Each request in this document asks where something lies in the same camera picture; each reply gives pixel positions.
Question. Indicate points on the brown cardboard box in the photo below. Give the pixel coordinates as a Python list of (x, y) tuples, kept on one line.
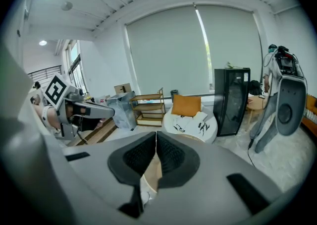
[(122, 88)]

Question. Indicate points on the round grey ceiling fixture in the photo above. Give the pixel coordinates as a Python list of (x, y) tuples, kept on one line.
[(67, 6)]

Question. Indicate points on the curved wooden slat bench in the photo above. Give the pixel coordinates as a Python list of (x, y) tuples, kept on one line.
[(99, 132)]

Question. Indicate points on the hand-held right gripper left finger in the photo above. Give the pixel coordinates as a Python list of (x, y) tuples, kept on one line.
[(99, 182)]

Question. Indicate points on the round ceiling light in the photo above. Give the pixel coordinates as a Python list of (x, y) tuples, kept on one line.
[(42, 43)]

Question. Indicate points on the round pale grey armchair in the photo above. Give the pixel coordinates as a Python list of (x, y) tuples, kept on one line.
[(213, 129)]

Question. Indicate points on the wooden shelf rack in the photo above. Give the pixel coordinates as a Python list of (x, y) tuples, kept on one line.
[(148, 107)]

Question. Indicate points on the orange sofa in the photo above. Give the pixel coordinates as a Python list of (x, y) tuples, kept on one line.
[(310, 127)]

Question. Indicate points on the orange cushion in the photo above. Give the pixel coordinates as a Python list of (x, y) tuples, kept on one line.
[(187, 105)]

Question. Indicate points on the white wristband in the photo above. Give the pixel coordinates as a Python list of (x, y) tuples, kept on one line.
[(45, 117)]

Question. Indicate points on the black bag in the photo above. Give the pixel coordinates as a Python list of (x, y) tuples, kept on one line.
[(255, 87)]

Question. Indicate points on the dark grey bin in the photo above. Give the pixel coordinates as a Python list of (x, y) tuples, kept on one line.
[(174, 95)]

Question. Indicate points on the small white cushion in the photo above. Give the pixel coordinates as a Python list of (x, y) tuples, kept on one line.
[(200, 115)]

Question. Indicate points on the round wooden side table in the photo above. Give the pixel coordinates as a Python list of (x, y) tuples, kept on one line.
[(255, 110)]

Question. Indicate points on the pale green bundle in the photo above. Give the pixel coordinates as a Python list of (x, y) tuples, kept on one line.
[(232, 65)]

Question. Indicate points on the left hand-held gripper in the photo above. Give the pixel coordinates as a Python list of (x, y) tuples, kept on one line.
[(55, 90)]

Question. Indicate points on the clear red-label water jug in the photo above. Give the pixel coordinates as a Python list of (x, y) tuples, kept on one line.
[(100, 100)]

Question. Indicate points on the black glass cabinet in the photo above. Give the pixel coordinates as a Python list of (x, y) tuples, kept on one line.
[(231, 100)]

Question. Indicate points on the black metal railing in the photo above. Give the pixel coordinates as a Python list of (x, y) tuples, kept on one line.
[(44, 73)]

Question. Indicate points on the person's left forearm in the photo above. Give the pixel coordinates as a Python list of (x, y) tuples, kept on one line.
[(53, 117)]

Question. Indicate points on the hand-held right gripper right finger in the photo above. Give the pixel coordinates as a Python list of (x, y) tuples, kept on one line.
[(210, 182)]

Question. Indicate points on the grey roller blind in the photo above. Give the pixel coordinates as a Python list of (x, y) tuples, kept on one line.
[(232, 40), (168, 53)]

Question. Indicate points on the striped black white cushion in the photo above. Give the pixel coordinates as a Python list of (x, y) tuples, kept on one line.
[(312, 116)]

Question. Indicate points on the white leaf-print cloth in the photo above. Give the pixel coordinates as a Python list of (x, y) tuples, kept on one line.
[(198, 126)]

